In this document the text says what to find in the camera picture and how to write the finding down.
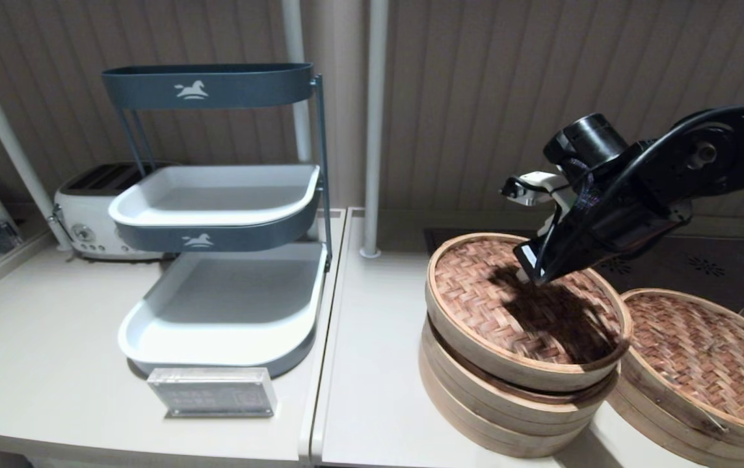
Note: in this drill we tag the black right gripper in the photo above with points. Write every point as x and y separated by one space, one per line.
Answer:
606 227

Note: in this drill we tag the woven bamboo steamer lid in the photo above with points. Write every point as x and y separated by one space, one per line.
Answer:
476 292

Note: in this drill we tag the tall bamboo steamer basket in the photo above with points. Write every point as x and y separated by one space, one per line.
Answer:
508 429

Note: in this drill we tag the right bamboo steamer with lid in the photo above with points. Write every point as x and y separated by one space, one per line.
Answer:
704 351

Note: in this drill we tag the black glass induction cooktop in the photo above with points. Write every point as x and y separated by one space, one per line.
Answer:
704 273

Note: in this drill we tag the straight white pole with foot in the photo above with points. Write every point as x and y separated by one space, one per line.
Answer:
375 130

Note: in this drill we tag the large white-lined grey tray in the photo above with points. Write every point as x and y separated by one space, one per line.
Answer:
216 305

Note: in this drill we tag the grey tray with horse logo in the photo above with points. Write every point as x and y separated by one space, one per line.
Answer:
216 195

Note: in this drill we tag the clear acrylic sign holder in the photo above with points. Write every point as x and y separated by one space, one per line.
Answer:
216 393

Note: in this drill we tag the dark grey rack tray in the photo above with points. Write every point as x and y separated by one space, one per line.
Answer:
248 88

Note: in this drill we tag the white pole behind rack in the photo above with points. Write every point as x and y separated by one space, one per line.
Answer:
294 32

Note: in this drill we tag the white retro toaster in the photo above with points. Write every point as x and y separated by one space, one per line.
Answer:
86 214

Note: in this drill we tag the long slanted white pole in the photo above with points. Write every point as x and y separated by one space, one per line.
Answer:
1 123

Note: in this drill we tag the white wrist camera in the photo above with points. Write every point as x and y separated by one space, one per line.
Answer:
531 185

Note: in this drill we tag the dark grey rack frame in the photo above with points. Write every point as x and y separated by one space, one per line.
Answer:
322 162

